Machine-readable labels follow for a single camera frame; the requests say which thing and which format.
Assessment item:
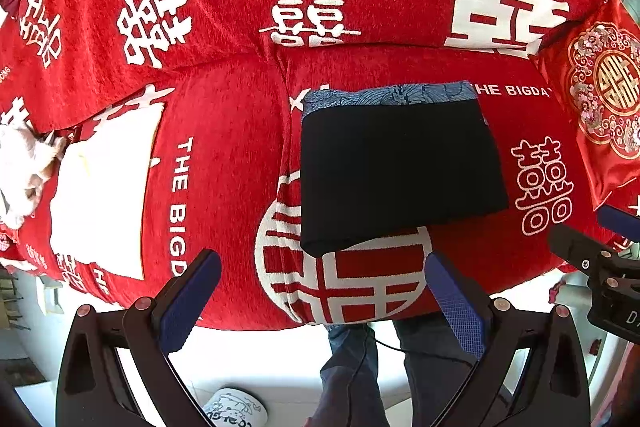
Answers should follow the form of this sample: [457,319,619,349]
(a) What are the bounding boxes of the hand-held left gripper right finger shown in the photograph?
[425,251,593,427]

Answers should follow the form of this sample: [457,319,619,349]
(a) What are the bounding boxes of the white fluffy cloth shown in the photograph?
[0,122,67,230]

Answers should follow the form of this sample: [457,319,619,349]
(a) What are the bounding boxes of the white printed slipper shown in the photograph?
[202,388,269,427]

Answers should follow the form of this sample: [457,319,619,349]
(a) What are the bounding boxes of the person's leg in jeans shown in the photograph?
[392,314,482,427]
[319,323,392,427]

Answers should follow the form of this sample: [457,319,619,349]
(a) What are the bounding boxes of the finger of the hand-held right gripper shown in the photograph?
[597,205,640,234]
[547,224,617,275]

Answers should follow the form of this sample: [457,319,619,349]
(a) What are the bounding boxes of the black pants with blue waistband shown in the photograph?
[299,80,510,259]

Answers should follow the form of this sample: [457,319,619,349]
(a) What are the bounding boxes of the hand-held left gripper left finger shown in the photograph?
[55,249,222,427]

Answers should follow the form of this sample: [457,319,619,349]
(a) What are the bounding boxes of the white folded cloth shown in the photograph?
[50,107,166,280]

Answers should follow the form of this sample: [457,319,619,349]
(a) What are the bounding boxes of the red embroidered cushion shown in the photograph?
[532,0,640,212]

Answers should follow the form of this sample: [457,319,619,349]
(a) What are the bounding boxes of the thin black cable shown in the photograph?
[345,326,478,370]

